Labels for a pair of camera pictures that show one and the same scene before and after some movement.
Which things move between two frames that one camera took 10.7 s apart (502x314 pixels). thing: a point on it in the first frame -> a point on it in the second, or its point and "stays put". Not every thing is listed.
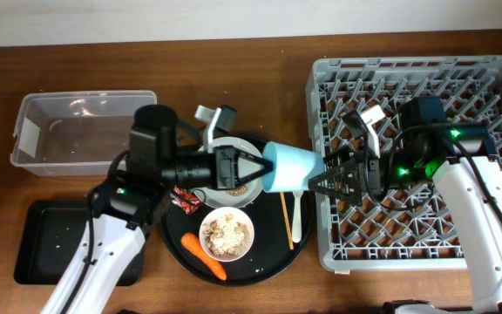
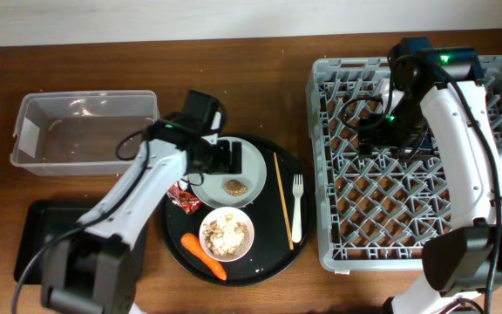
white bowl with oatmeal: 227,234 stays put
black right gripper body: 374,175 -> 396,130
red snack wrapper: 186,201 stays put
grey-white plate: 247,190 stays put
